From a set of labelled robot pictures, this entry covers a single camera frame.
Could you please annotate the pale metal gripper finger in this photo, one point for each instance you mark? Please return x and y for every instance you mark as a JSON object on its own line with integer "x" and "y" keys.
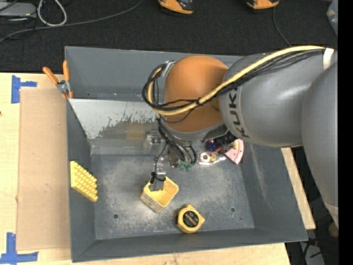
{"x": 161, "y": 159}
{"x": 157, "y": 183}

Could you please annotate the yellow square cup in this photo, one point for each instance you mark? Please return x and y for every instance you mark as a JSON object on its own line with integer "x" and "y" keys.
{"x": 162, "y": 200}

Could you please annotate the shiny silver object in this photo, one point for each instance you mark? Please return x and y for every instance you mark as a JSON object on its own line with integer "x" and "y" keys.
{"x": 211, "y": 158}

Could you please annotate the grey metal bin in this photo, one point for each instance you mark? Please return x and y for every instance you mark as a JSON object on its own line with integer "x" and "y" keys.
{"x": 193, "y": 192}

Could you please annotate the purple shiny ball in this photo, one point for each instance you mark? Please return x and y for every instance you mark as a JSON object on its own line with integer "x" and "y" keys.
{"x": 211, "y": 145}

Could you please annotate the yellow tape measure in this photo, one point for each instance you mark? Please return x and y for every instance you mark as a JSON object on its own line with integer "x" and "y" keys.
{"x": 190, "y": 219}

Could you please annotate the pink flat wedge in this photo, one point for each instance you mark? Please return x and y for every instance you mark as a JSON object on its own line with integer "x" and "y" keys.
{"x": 236, "y": 154}

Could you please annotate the yellow studded block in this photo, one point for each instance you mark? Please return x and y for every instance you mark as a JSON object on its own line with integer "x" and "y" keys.
{"x": 84, "y": 181}

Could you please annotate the brown cardboard board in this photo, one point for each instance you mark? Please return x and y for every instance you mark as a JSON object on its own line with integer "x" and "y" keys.
{"x": 41, "y": 175}

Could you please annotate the black cylinder on white bracket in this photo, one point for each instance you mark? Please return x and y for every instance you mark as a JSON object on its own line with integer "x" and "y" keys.
{"x": 224, "y": 140}

